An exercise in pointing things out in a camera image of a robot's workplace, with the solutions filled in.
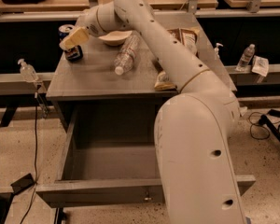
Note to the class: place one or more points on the clear plastic water bottle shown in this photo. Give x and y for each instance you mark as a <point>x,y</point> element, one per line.
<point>127,55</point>

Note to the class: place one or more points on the brown chip bag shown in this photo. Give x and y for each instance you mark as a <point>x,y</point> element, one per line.
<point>176,58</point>

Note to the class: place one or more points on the white paper bowl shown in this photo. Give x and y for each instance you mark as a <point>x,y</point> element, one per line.
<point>116,38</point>

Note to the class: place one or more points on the hand sanitizer bottle left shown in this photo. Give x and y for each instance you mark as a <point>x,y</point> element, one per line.
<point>27,71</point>

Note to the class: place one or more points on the white packet on shelf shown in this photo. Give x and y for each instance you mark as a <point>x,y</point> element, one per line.
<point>260,66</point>

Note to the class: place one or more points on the grey cabinet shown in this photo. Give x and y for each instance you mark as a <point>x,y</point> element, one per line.
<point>93,78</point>

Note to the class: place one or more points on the black device on floor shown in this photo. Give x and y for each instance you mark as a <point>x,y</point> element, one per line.
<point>22,184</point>

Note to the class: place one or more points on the water bottle on shelf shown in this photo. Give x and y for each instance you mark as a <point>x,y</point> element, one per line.
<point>246,58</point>

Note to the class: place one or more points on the small pump bottle right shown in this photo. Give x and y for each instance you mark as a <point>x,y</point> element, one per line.
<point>217,49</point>

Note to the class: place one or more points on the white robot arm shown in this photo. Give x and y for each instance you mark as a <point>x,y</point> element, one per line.
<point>191,129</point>

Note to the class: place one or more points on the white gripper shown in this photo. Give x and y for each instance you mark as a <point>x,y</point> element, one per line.
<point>90,24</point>

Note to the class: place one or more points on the blue pepsi can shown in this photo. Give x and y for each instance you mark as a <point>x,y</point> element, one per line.
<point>72,54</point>

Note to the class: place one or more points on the grey open top drawer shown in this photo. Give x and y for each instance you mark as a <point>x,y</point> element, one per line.
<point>109,155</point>

